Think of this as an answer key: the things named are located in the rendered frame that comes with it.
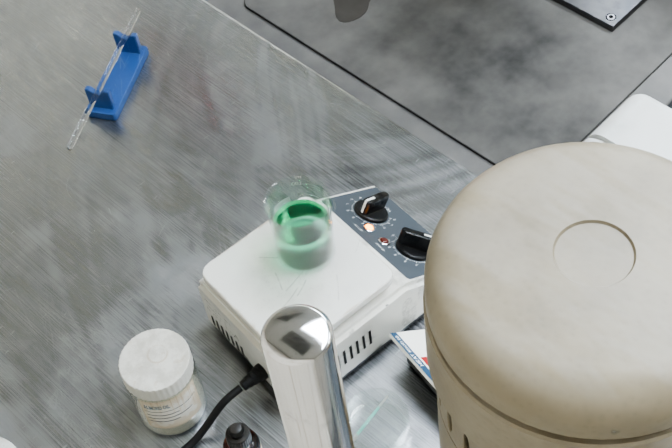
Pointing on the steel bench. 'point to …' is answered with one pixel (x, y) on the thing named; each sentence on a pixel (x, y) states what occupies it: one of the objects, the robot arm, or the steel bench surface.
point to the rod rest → (119, 79)
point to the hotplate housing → (237, 333)
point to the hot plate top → (338, 277)
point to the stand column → (306, 377)
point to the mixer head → (558, 294)
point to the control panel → (382, 230)
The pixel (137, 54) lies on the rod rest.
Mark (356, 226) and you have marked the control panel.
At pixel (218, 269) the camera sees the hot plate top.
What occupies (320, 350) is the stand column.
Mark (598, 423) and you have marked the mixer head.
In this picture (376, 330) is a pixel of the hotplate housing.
